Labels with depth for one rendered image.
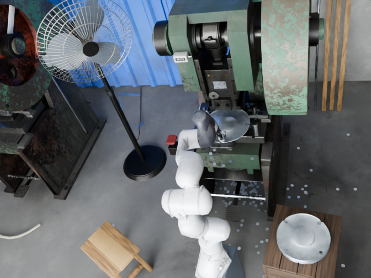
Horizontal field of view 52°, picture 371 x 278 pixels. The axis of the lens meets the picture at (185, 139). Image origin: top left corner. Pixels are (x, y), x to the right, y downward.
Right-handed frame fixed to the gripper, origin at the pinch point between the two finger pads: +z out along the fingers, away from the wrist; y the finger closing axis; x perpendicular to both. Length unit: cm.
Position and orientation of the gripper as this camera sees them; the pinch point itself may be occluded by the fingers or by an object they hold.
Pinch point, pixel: (221, 138)
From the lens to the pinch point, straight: 218.4
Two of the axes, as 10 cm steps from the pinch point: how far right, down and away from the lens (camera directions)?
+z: 3.7, 2.8, 8.8
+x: 2.9, -9.4, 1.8
